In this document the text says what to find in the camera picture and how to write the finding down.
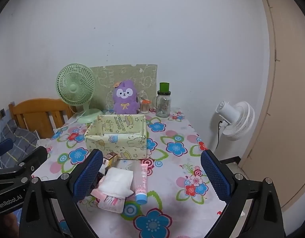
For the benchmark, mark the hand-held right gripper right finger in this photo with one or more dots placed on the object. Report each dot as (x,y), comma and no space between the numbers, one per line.
(215,176)

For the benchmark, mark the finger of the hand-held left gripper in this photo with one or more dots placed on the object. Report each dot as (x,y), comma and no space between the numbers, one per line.
(2,148)
(33,162)

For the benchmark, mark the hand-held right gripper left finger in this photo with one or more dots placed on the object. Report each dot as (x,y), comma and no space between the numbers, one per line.
(89,176)

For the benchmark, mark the pink packet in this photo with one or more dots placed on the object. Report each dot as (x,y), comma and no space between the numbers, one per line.
(96,192)

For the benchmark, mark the brown small box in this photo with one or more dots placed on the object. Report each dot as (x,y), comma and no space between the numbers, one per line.
(109,160)

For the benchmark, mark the white tissue pack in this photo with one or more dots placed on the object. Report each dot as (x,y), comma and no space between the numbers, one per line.
(115,181)

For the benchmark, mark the colourful brush blister pack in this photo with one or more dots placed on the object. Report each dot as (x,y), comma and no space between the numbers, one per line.
(110,202)

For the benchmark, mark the yellow cartoon print storage box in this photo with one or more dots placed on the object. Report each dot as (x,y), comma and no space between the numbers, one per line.
(117,148)

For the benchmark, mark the pink tube blue cap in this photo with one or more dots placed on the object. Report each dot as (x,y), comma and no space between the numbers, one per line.
(142,181)

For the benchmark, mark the grey plaid pillow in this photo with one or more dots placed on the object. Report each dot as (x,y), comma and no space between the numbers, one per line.
(21,138)

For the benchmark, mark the wooden bed headboard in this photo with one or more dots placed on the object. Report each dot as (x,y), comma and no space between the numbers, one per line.
(35,109)

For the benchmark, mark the white standing fan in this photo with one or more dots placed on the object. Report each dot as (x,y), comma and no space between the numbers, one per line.
(229,114)

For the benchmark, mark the purple plush toy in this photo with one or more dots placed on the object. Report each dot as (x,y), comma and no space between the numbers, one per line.
(125,104)

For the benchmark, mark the green desk fan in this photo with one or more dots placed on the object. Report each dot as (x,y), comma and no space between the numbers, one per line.
(73,87)

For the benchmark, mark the glass mug jar green lid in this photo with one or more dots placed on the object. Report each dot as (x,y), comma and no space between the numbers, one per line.
(163,106)

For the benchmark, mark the orange lid swab jar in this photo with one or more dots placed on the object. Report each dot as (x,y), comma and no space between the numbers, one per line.
(145,107)

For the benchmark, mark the beige door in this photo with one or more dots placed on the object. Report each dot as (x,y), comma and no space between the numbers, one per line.
(291,104)

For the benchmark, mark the green cartoon print board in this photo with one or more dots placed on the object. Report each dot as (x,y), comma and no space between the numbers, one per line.
(147,79)

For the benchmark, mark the black metal frame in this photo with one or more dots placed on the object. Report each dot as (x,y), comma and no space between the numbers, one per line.
(230,160)

